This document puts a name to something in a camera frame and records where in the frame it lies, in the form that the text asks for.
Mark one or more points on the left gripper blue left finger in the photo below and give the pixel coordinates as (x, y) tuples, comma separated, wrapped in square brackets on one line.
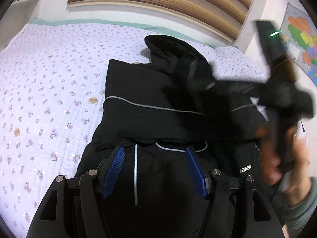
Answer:
[(111, 171)]

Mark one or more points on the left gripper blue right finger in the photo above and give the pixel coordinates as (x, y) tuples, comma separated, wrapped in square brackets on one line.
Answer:
[(199, 172)]

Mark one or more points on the black jacket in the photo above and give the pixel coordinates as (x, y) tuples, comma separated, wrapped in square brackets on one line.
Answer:
[(155, 111)]

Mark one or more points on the grey-green right sleeve forearm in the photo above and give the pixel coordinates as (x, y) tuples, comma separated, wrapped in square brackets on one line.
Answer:
[(296, 218)]

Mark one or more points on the person's right hand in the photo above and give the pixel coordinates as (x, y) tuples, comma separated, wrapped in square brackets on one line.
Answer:
[(300, 183)]

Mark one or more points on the floral white bed quilt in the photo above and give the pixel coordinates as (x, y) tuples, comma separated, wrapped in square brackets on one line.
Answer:
[(52, 94)]

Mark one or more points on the green bed sheet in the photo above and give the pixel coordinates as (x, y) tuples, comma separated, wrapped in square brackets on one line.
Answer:
[(160, 30)]

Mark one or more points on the white bedside shelf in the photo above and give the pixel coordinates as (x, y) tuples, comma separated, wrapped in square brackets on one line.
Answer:
[(16, 17)]

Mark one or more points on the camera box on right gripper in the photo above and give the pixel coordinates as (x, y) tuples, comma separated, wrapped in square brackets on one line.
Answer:
[(274, 52)]

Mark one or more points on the colourful wall map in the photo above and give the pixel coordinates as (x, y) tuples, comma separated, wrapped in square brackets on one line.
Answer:
[(298, 33)]

